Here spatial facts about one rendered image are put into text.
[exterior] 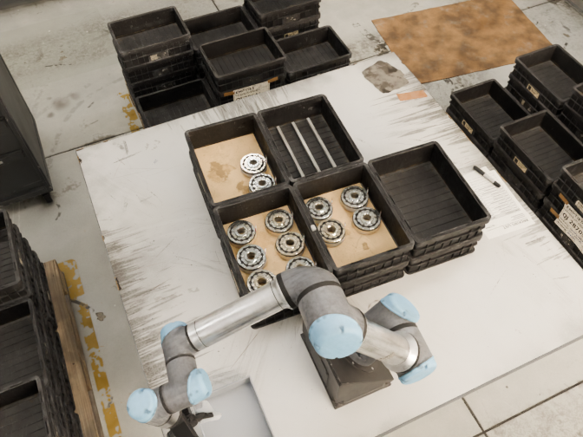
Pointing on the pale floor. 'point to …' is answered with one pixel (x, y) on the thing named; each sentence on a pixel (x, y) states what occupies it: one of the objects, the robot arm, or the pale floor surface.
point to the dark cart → (19, 146)
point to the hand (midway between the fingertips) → (199, 431)
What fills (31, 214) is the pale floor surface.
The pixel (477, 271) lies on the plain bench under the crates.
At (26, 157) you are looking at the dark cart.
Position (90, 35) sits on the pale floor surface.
